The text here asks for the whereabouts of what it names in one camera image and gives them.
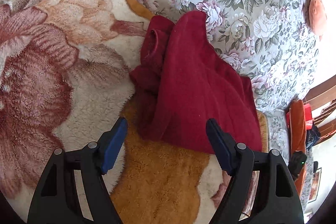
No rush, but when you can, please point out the dark red knit sweater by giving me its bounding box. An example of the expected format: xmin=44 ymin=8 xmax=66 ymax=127
xmin=130 ymin=11 xmax=262 ymax=153

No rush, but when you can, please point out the orange velvet cushion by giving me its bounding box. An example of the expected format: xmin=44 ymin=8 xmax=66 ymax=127
xmin=289 ymin=100 xmax=306 ymax=196

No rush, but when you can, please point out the wooden headboard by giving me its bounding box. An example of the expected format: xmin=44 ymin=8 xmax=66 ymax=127
xmin=303 ymin=76 xmax=335 ymax=144

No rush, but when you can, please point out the floral plush blanket orange border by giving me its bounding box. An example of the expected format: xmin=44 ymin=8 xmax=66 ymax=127
xmin=0 ymin=0 xmax=270 ymax=224

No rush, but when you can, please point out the salmon pink pillow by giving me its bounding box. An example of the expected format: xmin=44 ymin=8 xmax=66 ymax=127
xmin=303 ymin=0 xmax=327 ymax=40

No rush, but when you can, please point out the grey floral bedspread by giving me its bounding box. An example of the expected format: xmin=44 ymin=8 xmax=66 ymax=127
xmin=137 ymin=0 xmax=318 ymax=161

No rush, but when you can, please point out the black camera device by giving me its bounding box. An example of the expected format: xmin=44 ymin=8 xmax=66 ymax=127
xmin=288 ymin=151 xmax=307 ymax=181

